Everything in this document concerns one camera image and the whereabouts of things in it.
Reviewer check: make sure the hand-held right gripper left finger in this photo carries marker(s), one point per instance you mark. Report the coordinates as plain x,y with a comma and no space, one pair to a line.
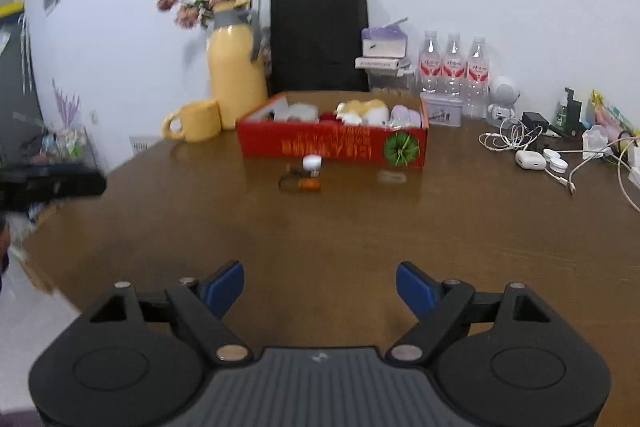
225,288

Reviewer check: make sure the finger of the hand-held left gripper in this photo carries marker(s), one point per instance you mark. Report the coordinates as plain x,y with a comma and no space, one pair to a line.
65,184

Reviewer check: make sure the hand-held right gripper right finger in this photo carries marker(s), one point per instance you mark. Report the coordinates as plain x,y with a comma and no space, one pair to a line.
415,288

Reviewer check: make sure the red cardboard box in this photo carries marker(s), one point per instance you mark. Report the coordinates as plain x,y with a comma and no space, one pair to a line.
330,144

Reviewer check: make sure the cluttered storage shelf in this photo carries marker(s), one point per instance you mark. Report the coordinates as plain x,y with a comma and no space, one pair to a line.
62,144

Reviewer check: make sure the purple lavender decoration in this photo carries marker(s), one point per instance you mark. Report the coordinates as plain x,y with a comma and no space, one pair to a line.
67,104

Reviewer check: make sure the dark grey cabinet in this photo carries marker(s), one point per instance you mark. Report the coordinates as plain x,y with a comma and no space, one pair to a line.
15,72

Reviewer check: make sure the small orange object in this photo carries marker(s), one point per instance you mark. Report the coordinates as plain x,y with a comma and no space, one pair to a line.
310,184

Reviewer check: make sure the yellow mug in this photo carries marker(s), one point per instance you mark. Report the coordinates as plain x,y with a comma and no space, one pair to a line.
200,122

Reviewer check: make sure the purple soft item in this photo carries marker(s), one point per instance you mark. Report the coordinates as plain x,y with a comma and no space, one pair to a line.
405,116

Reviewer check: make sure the grey tin box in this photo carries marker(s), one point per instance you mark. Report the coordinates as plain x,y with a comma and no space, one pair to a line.
441,111

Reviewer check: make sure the yellow plush toy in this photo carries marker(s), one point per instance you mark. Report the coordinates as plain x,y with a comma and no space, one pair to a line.
362,109

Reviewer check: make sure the open white case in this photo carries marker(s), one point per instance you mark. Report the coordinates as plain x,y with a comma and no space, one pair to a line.
555,160

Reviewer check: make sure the white item in box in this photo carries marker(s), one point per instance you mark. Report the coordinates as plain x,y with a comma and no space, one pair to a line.
302,112

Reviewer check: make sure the yellow thermos jug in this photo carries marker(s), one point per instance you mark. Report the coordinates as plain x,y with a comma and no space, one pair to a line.
235,72

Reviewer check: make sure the black charger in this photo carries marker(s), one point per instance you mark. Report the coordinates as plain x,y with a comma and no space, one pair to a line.
535,119

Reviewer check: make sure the clear plastic container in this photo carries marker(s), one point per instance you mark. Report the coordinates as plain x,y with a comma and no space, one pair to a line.
392,82

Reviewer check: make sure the white robot toy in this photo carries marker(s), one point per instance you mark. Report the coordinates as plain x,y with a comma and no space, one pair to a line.
505,99

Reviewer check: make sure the clear water bottle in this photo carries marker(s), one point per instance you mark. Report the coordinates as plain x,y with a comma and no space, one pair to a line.
430,62
453,64
477,72

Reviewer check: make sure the flat white box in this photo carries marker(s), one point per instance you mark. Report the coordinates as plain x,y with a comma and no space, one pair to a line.
382,63

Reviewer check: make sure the clear plastic bag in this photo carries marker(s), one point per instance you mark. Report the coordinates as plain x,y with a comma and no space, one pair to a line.
596,142

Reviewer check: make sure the green bottle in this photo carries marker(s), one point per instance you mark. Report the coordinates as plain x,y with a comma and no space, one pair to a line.
570,109

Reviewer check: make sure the purple tissue pack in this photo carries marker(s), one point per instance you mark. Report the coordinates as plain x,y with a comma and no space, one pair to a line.
384,41

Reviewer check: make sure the colourful packet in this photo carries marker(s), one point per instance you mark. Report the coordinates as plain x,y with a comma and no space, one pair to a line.
607,112

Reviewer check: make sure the black paper bag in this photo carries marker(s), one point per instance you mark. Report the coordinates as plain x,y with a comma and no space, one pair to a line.
320,42

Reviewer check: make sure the white wall vent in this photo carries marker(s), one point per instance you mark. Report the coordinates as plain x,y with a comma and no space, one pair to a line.
140,144

